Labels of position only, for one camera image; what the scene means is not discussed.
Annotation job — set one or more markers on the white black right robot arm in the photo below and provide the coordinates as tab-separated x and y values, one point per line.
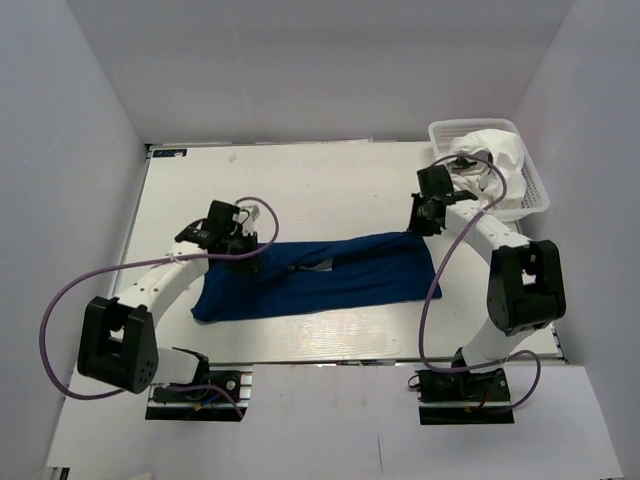
525	289

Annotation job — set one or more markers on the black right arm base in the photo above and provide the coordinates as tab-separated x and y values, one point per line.
462	398

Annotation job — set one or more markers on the blue mickey t shirt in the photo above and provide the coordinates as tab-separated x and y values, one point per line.
296	278

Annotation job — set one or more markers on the blue label sticker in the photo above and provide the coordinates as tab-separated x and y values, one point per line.
170	153

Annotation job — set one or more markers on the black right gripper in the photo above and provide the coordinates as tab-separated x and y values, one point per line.
420	222

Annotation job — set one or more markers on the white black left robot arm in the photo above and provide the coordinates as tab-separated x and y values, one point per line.
118	343

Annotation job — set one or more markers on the white t shirt red print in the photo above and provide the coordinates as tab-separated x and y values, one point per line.
507	153

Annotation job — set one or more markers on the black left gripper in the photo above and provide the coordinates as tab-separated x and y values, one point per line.
242	255

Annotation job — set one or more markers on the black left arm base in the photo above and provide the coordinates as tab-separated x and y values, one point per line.
225	398

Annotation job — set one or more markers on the white t shirt black print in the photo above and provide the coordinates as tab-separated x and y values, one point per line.
474	176

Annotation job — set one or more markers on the white plastic basket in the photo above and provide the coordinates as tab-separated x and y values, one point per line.
443	133

